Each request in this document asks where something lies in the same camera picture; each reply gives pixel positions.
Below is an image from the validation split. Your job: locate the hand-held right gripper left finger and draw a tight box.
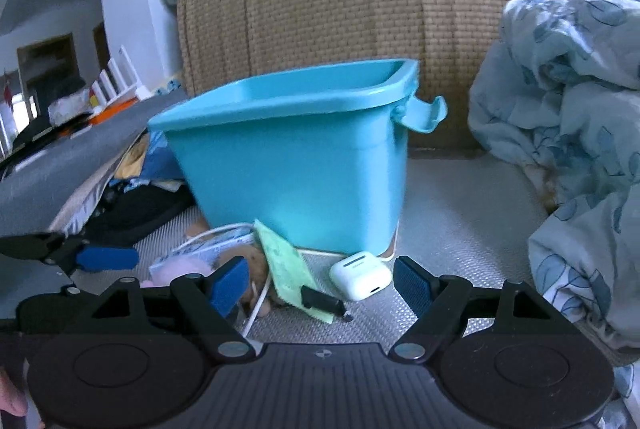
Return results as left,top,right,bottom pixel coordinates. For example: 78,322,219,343
16,255,254,365

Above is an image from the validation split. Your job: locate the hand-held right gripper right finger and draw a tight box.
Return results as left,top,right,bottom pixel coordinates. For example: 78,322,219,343
388,255,622,366

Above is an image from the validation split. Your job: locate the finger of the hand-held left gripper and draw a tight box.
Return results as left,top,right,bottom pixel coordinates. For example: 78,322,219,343
0,231,140,277

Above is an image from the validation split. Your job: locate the blue plastic bin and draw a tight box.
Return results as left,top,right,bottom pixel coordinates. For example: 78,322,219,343
148,58,448,256

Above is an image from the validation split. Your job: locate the person's left hand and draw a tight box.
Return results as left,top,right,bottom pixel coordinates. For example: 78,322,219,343
0,366,28,416

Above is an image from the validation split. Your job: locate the brown plush toy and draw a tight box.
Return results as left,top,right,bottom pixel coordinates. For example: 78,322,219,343
187,219,281,310

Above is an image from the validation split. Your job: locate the white blue label packet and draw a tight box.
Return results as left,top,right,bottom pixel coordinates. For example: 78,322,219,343
150,236,257,277

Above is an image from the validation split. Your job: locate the white earbuds case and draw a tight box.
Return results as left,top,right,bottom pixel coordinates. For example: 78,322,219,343
329,251,392,302

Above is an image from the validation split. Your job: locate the black bag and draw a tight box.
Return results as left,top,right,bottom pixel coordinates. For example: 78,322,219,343
82,183,197,246

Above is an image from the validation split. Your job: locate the beige cloth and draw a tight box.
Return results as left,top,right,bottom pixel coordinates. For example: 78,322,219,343
49,169,132,235

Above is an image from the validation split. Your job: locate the green paper card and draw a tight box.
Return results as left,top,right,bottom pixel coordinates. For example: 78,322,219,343
253,219,335,324

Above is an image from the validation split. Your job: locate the yellow cloth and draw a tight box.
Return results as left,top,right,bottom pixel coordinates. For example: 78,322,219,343
116,144,151,182

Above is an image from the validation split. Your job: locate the grey board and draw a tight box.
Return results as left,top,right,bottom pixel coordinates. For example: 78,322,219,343
0,88,192,237

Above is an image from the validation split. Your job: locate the blue cloth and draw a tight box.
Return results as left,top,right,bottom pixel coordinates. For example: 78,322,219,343
142,132,187,182

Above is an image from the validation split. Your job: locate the white slatted rack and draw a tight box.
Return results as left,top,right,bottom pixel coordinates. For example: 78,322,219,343
89,44,152,106

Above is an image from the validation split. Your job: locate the blue floral blanket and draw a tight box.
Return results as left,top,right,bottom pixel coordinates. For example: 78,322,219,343
467,0,640,429

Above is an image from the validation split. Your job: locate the woven straw mattress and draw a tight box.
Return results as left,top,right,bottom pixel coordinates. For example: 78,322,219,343
176,0,640,151

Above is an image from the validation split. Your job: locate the white charging cable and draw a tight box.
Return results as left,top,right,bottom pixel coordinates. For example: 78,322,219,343
172,222,396,337

